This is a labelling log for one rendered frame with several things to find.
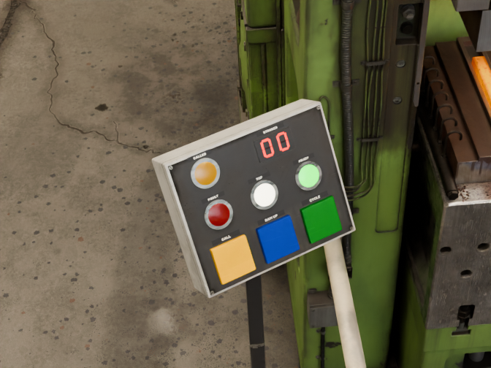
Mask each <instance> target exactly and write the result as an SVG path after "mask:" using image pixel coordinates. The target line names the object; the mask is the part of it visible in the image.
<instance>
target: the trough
mask: <svg viewBox="0 0 491 368"><path fill-rule="evenodd" d="M463 44H464V45H465V49H466V50H467V53H468V55H469V58H470V60H471V63H472V58H473V57H479V56H483V54H482V52H476V51H475V49H474V47H473V44H472V42H471V41H467V42H463Z"/></svg>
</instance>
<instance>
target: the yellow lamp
mask: <svg viewBox="0 0 491 368"><path fill-rule="evenodd" d="M216 175H217V171H216V167H215V166H214V165H213V164H212V163H210V162H207V161H205V162H202V163H201V164H199V165H198V166H197V168H196V169H195V173H194V176H195V179H196V181H197V182H198V183H199V184H201V185H210V184H211V183H212V182H213V181H214V180H215V178H216Z"/></svg>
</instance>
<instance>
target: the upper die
mask: <svg viewBox="0 0 491 368"><path fill-rule="evenodd" d="M459 14H460V17H461V18H462V21H463V23H464V26H465V28H466V31H467V32H468V36H469V37H470V39H471V42H472V44H473V47H474V49H475V51H476V52H484V51H491V0H490V5H489V9H483V10H474V11H464V12H459Z"/></svg>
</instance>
